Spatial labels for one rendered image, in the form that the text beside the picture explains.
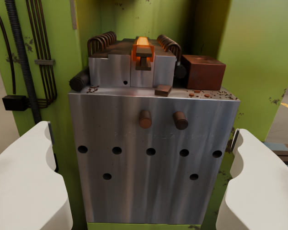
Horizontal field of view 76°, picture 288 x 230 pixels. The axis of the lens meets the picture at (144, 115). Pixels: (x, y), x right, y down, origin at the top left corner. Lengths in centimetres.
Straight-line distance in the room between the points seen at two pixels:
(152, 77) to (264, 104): 44
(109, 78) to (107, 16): 51
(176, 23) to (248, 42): 38
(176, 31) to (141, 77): 51
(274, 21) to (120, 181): 62
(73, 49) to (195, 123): 41
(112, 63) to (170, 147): 25
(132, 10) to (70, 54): 40
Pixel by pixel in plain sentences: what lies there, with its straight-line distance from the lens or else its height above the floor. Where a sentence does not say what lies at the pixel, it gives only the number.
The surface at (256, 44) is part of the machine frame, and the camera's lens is 67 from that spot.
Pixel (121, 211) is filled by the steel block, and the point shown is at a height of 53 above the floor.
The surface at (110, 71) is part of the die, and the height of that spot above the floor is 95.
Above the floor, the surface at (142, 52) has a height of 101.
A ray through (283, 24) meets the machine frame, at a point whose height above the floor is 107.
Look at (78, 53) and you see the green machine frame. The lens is 61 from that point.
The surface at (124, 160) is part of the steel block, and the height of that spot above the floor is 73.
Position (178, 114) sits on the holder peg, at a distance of 41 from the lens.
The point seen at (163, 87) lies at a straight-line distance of 43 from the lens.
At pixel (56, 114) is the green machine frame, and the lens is 71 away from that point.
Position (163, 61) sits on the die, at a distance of 45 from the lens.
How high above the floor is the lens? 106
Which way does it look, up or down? 27 degrees down
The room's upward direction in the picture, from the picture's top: 3 degrees clockwise
